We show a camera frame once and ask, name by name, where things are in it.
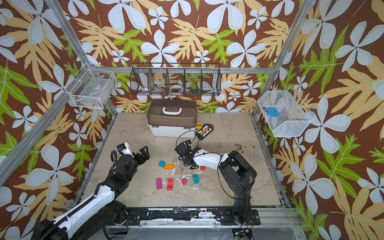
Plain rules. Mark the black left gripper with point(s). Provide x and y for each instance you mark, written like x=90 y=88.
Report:
x=146 y=155

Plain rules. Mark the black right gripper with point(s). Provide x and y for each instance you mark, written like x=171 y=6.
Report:
x=186 y=145

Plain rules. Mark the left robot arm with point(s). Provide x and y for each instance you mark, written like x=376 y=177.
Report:
x=101 y=208

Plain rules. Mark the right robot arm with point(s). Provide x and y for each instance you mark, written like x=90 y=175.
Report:
x=239 y=175

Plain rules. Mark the orange block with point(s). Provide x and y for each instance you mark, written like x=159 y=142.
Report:
x=169 y=166

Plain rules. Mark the teal small block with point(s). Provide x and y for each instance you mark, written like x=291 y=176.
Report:
x=162 y=163

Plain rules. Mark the teal rectangular block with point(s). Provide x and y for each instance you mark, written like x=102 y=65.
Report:
x=196 y=179

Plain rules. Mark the magenta rectangular block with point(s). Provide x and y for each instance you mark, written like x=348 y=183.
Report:
x=159 y=184

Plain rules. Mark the red arch block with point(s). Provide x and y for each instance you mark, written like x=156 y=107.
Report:
x=170 y=184

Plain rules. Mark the yellow tape measure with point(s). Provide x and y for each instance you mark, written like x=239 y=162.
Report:
x=199 y=126

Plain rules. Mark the black battery pack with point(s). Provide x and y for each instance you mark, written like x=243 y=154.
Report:
x=204 y=131

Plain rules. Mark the white box with brown lid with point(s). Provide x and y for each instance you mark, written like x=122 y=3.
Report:
x=172 y=118

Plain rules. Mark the blue device in basket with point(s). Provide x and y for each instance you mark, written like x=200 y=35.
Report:
x=272 y=112

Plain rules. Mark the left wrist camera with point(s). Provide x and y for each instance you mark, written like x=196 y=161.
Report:
x=124 y=149

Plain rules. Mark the black wire basket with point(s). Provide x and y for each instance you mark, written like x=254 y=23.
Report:
x=175 y=79

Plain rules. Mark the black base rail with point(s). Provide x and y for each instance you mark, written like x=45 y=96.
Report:
x=222 y=215

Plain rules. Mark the white wire basket left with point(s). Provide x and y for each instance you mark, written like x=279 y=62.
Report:
x=91 y=87

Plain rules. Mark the white wire basket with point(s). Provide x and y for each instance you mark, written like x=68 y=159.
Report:
x=91 y=87
x=294 y=115

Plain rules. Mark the white wire basket right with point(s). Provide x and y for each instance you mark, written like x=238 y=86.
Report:
x=294 y=115

